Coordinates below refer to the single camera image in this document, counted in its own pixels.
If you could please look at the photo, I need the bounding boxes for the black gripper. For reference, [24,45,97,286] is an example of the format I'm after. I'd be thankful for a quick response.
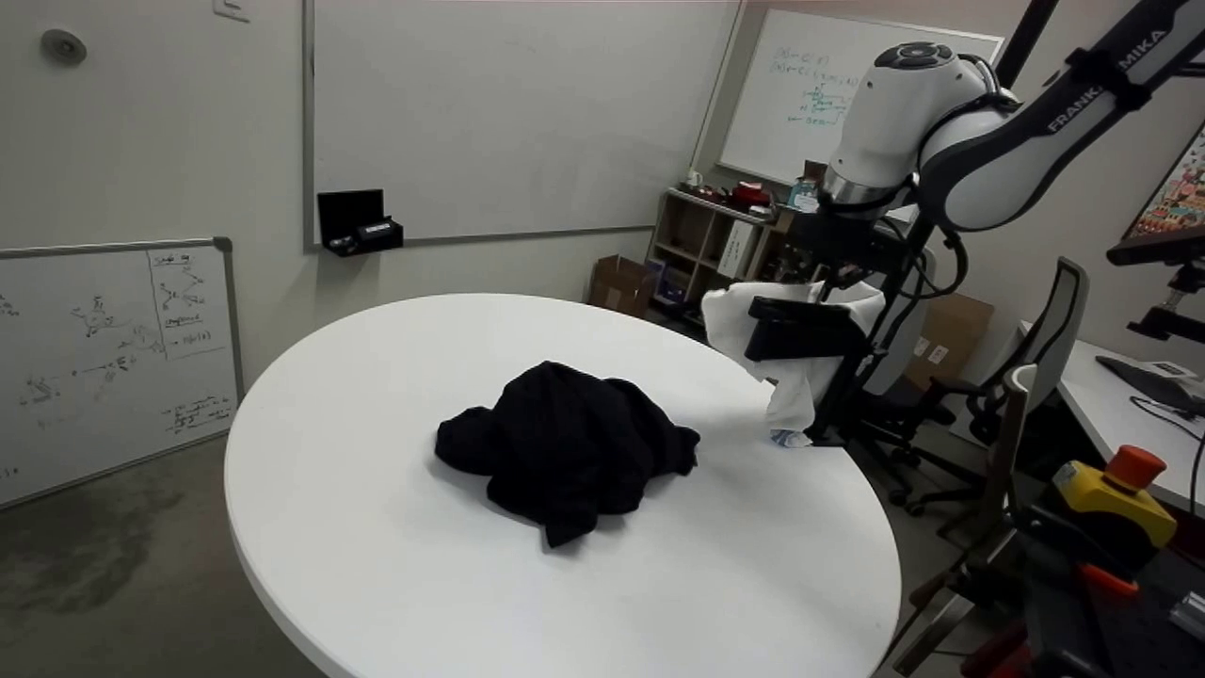
[782,189,923,280]

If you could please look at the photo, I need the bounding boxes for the white towel with blue stripes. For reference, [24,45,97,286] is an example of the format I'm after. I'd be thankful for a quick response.
[695,273,890,450]

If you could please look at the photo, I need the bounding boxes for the black clamp-on tripod stand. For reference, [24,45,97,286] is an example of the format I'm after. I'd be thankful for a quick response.
[742,0,1063,449]

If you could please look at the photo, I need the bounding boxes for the black mesh office chair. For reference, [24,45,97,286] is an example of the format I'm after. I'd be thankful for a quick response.
[825,248,965,507]

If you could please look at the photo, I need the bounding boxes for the wooden cubby shelf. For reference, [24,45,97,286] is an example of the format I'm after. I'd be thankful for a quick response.
[648,184,831,358]

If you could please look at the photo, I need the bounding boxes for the whiteboard with green writing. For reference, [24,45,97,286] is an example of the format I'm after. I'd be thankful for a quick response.
[716,7,1009,192]

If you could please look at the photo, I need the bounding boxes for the grey backed office chair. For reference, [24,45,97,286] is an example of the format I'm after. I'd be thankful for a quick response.
[915,256,1093,518]

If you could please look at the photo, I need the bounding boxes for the small brown cardboard box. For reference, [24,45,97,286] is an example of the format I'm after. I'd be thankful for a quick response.
[587,253,660,320]

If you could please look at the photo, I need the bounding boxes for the black computer monitor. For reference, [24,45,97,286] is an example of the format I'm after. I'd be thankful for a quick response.
[1102,121,1205,267]

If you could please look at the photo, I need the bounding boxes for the white office desk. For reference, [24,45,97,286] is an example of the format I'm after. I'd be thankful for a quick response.
[1053,340,1205,512]

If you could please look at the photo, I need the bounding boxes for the black keyboard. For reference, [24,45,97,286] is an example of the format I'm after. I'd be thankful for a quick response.
[1093,355,1205,424]

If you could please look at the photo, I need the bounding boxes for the black crumpled cloth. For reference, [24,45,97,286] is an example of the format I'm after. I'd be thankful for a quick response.
[433,358,705,552]

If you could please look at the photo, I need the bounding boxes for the yellow emergency stop red button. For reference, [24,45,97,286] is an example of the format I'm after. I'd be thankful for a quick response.
[1051,439,1182,552]

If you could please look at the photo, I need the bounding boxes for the black perforated mounting board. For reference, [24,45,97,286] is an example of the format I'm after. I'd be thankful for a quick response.
[1018,502,1205,678]

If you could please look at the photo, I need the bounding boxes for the black marker tray holder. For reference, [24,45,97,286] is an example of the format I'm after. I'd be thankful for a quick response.
[311,184,408,261]

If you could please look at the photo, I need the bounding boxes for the framed whiteboard with black sketches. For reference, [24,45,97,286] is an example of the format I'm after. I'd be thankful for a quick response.
[0,234,249,512]

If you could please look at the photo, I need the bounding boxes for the large blank wall whiteboard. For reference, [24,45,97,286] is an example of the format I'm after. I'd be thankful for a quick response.
[299,0,747,253]

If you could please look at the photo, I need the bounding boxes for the black clamp with orange handle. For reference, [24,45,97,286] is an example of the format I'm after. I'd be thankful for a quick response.
[957,619,1047,678]
[1072,558,1147,601]

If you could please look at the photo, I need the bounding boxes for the round grey wall sensor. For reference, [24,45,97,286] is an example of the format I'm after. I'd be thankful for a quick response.
[39,27,92,73]

